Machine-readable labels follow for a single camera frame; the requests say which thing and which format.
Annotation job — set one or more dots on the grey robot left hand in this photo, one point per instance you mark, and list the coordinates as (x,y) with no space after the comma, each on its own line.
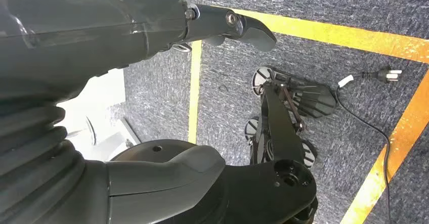
(83,25)

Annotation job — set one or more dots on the white desk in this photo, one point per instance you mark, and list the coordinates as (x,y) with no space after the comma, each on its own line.
(100,92)

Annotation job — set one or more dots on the ribbed grey left arm sleeve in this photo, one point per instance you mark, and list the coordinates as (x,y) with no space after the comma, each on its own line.
(26,138)

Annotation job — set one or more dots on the yellow floor tape line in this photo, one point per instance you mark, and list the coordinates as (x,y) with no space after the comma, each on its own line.
(399,145)
(335,33)
(195,92)

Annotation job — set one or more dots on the grey and black robot leg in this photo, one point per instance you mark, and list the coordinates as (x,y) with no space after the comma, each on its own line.
(167,189)

